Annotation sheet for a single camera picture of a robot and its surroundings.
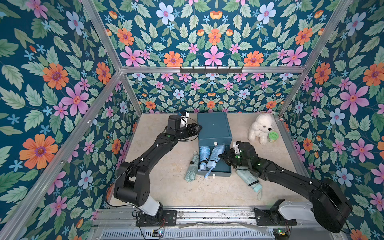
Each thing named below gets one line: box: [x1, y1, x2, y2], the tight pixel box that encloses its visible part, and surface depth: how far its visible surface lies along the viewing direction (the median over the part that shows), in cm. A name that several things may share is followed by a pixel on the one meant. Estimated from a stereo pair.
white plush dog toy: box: [248, 113, 275, 145], surface depth 95 cm
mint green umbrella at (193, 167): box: [184, 150, 199, 182], surface depth 86 cm
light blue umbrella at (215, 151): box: [204, 144, 225, 178], surface depth 82 cm
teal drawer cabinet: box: [197, 112, 233, 177], surface depth 84 cm
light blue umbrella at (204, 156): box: [198, 145, 211, 171], surface depth 84 cm
